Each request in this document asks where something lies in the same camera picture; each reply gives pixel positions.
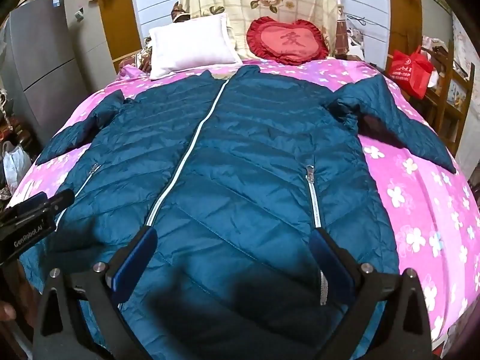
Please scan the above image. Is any grey refrigerator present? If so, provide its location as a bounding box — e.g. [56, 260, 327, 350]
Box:
[0, 0, 118, 147]

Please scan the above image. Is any teal quilted down jacket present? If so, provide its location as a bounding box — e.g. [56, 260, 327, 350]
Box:
[19, 64, 457, 360]

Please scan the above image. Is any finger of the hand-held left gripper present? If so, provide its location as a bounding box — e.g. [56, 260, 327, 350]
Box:
[46, 188, 76, 215]

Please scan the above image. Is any wooden shelf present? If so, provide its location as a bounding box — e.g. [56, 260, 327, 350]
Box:
[420, 37, 478, 158]

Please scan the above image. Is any pink floral bedsheet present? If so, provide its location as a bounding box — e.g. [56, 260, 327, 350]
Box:
[7, 57, 480, 353]

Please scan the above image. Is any white pillow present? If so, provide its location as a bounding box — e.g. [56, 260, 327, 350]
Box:
[148, 12, 244, 80]

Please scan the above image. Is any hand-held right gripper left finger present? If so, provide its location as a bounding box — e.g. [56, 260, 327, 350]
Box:
[35, 227, 158, 360]

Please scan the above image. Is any white plastic bag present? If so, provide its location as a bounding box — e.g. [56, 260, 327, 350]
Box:
[2, 140, 33, 196]

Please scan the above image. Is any red heart-shaped cushion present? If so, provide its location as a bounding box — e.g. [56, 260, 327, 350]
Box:
[246, 17, 330, 61]

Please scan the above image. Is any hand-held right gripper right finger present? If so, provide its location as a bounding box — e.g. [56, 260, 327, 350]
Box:
[311, 229, 432, 360]

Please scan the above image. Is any red shopping bag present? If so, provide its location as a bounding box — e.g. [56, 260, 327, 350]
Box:
[388, 45, 436, 98]

